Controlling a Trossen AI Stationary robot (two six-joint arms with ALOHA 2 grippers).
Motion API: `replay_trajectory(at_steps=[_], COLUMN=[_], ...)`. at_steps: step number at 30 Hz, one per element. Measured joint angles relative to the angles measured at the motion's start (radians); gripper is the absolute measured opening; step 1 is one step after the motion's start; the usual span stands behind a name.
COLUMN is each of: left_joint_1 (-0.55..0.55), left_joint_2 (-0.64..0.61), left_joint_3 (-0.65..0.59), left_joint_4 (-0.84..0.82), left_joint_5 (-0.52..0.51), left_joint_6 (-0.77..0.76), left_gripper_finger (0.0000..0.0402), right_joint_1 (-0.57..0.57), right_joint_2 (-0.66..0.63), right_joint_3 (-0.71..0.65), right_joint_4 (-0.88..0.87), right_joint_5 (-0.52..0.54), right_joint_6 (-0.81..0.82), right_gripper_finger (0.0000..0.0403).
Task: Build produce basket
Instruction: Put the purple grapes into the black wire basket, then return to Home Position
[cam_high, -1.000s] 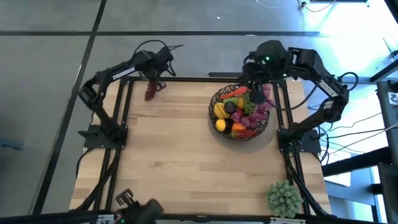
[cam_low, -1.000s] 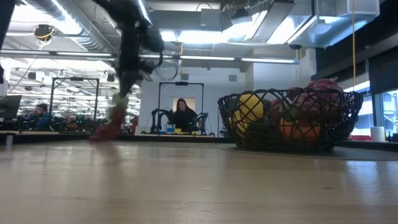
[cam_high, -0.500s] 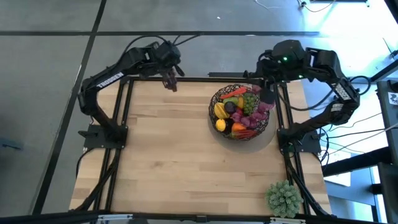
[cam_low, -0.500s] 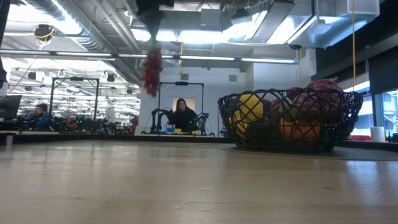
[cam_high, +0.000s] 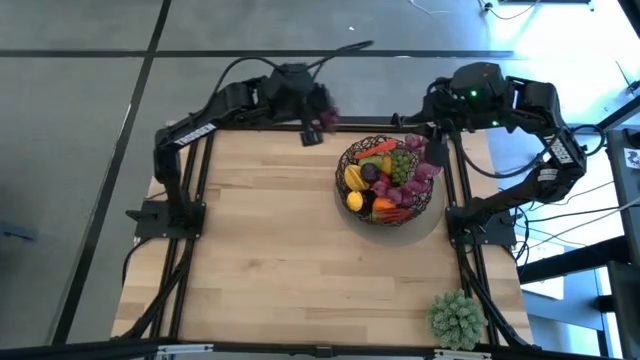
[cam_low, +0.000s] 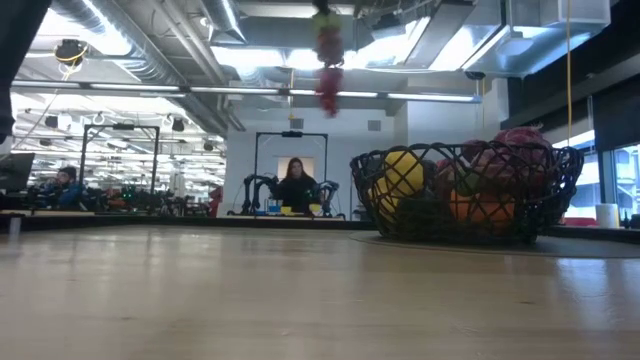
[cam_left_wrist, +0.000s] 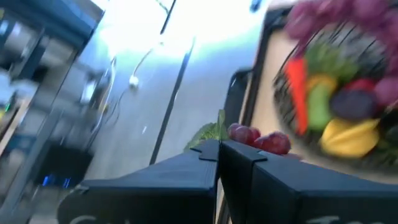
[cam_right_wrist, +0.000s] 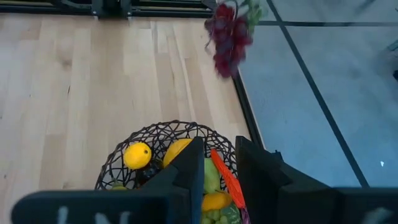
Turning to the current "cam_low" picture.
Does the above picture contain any long ceiling light bar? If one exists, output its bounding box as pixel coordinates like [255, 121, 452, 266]
[9, 78, 482, 104]

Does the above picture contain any dark green avocado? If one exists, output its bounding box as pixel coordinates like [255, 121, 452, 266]
[394, 197, 454, 239]

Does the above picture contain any white paper roll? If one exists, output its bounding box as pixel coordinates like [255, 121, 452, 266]
[594, 202, 621, 229]

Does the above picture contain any purple grape bunch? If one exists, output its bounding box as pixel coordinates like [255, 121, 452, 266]
[459, 125, 555, 191]

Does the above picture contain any silver ventilation duct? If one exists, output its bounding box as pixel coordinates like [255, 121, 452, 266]
[49, 0, 231, 136]

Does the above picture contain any black monitor screen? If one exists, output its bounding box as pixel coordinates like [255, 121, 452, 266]
[0, 152, 36, 196]

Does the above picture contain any black gantry frame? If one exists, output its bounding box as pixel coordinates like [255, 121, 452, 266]
[78, 123, 161, 197]
[253, 131, 330, 217]

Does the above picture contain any yellow starfruit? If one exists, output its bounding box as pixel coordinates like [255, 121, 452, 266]
[368, 177, 401, 222]

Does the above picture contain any yellow hanging cable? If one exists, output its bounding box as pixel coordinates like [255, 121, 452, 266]
[563, 0, 572, 151]

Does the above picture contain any orange fruit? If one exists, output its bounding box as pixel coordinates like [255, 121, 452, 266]
[448, 188, 517, 227]

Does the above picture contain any black ceiling camera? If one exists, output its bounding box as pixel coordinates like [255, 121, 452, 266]
[52, 38, 90, 69]

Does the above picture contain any black wire basket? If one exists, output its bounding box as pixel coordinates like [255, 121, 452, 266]
[348, 141, 586, 246]

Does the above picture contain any green grape bunch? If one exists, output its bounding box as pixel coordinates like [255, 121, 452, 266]
[455, 172, 482, 198]

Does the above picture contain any yellow lemon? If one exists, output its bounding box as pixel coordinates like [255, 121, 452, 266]
[383, 150, 426, 198]

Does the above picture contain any dark red grape bunch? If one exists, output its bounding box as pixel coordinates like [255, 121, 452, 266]
[312, 10, 347, 119]

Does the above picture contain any person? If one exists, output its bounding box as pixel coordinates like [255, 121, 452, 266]
[273, 157, 321, 215]
[42, 165, 86, 211]

